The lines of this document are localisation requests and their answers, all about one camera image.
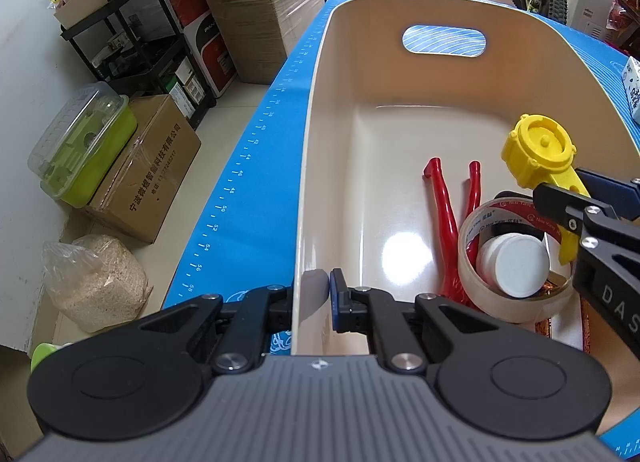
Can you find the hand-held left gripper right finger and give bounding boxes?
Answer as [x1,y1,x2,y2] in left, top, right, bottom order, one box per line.
[328,267,502,374]

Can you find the bag of grain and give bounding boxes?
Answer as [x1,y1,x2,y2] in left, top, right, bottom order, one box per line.
[42,234,154,334]

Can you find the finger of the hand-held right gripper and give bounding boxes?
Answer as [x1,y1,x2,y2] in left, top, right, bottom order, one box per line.
[574,167,640,223]
[532,182,640,265]

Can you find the white pill bottle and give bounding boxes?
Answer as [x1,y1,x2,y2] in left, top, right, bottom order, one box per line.
[474,234,551,299]

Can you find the green plastic object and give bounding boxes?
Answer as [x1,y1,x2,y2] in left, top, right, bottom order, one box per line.
[29,341,62,374]

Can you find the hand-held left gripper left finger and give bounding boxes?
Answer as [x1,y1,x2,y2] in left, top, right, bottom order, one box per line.
[138,284,296,376]

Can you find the white carton box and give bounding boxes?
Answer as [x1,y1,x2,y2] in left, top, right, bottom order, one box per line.
[621,56,640,124]

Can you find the black metal rack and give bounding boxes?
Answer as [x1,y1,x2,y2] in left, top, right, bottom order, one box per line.
[59,0,218,131]

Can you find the tape roll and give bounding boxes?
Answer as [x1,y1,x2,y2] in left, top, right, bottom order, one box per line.
[457,195,576,326]

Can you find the green container with clear lid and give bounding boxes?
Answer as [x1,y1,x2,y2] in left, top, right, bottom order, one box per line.
[27,81,139,209]

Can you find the printed brown cardboard box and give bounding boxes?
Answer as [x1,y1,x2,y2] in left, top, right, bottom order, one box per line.
[84,94,203,245]

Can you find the large cardboard box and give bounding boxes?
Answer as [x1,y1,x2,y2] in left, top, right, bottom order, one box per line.
[186,0,327,86]

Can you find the black red white box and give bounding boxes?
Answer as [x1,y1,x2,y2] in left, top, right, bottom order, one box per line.
[181,11,239,99]

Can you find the beige plastic storage bin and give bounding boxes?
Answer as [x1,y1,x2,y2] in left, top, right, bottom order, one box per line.
[290,0,640,359]

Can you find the yellow plastic tool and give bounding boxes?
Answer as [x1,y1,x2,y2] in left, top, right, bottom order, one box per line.
[501,113,592,266]

